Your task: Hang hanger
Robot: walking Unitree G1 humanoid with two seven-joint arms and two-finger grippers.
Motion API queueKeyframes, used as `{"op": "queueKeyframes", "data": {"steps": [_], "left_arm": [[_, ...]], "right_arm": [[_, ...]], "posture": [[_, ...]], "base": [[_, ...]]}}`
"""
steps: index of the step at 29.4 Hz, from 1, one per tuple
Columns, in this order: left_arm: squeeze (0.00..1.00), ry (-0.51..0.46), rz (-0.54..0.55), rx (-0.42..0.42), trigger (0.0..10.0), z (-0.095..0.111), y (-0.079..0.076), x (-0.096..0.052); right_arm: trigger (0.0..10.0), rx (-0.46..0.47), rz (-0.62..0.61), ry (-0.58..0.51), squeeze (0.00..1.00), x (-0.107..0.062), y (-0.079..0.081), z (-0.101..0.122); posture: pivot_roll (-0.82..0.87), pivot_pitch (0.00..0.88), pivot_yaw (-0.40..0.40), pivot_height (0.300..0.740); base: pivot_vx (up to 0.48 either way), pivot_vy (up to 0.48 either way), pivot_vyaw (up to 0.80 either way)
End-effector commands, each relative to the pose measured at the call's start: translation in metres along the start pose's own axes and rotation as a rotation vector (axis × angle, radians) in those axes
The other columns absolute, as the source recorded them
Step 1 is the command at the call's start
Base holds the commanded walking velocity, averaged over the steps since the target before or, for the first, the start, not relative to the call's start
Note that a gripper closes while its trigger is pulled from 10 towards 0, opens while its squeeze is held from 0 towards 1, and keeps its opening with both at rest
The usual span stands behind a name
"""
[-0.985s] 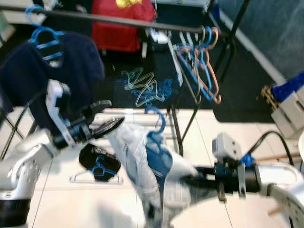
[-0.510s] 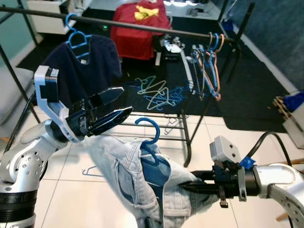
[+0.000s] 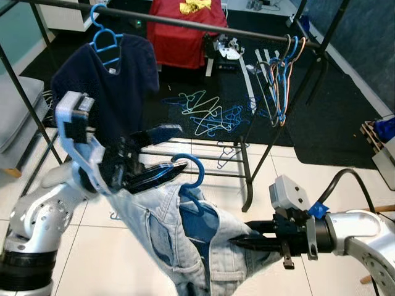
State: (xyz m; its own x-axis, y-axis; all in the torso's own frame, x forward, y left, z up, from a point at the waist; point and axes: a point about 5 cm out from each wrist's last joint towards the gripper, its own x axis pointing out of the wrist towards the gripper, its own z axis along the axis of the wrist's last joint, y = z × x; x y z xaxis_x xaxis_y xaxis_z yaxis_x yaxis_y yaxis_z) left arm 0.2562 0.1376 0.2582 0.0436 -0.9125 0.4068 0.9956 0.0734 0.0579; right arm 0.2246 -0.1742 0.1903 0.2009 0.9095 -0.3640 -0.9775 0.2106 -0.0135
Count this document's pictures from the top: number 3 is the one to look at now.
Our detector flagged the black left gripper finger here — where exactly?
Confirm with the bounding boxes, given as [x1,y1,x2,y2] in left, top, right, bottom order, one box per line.
[131,125,183,149]
[123,162,189,193]

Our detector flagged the blue plastic hanger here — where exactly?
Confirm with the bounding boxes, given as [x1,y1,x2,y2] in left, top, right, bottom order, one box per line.
[170,153,220,244]
[89,3,124,76]

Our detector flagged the light blue denim jeans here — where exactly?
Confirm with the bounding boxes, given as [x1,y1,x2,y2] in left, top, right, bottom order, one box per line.
[102,179,285,296]

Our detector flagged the blue tape tab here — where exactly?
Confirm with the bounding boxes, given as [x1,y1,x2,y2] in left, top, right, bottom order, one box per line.
[307,200,328,220]

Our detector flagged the navy t-shirt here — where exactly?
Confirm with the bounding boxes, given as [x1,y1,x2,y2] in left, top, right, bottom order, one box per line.
[51,34,160,146]

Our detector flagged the wooden stick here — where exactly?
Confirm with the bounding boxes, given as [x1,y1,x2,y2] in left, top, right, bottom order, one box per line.
[370,203,395,213]

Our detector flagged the red t-shirt with yellow print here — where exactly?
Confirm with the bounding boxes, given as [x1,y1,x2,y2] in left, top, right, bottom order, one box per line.
[147,0,228,70]

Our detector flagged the blue item on crate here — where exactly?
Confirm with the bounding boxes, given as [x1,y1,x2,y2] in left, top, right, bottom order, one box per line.
[375,117,395,142]

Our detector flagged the white and black device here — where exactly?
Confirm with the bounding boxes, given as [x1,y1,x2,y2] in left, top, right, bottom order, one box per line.
[202,34,246,78]

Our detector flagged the wooden crate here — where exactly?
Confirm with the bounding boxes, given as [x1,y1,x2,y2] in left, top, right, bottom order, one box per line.
[360,117,395,189]

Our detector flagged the black rug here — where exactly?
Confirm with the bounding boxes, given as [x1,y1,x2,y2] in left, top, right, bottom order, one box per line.
[19,0,391,170]

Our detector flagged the white cabinet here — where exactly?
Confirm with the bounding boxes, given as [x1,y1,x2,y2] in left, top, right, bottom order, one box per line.
[37,0,93,31]

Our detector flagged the teal glass panel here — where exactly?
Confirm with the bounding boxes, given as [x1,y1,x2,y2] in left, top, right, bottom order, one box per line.
[0,0,49,75]

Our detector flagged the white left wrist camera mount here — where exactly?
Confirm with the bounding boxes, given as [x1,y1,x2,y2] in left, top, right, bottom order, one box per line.
[54,91,112,195]

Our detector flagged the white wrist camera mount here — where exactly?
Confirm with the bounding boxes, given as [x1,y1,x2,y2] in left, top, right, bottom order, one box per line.
[270,175,322,270]
[54,91,112,195]

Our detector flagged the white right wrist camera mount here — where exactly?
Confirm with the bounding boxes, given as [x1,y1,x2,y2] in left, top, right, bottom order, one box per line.
[270,175,322,270]

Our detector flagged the green wire hanger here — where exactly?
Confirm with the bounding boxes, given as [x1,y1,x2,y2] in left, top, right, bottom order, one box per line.
[178,89,223,138]

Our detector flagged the blue wire hanger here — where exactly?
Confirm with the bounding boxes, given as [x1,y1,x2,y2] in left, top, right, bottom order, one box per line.
[162,96,260,133]
[272,36,300,124]

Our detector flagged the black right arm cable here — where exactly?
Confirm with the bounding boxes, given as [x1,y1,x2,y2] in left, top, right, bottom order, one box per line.
[316,168,378,216]

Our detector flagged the black wire hanger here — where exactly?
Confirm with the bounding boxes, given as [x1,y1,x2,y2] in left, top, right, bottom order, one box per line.
[254,35,292,127]

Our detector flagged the orange wire hanger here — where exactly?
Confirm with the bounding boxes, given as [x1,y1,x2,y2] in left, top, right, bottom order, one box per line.
[278,37,307,128]

